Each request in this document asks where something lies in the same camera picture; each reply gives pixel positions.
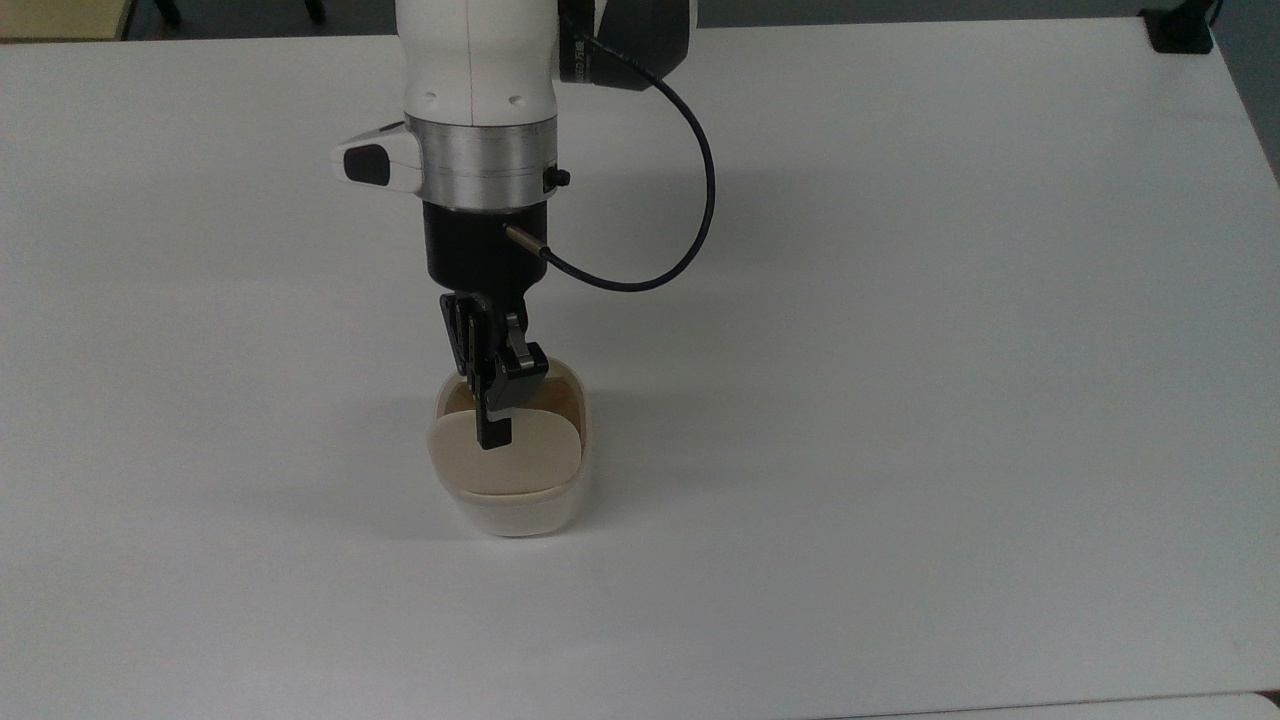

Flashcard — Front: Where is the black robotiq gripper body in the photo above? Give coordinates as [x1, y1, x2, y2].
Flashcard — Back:
[421, 198, 550, 319]

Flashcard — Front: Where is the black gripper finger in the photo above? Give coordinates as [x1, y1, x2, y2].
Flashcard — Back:
[498, 308, 550, 411]
[439, 291, 514, 452]

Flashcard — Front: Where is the beige trash bin lid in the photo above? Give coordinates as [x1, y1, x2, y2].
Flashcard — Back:
[427, 405, 585, 499]

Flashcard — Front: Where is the white trash bin body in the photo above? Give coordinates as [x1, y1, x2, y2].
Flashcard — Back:
[430, 352, 595, 539]

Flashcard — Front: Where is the light wooden furniture panel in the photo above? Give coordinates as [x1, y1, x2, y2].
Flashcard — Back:
[0, 0, 139, 44]

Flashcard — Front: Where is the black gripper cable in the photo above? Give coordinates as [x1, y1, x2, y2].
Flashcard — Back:
[502, 24, 718, 294]

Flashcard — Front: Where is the black table clamp mount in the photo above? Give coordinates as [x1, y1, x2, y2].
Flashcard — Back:
[1139, 0, 1224, 55]

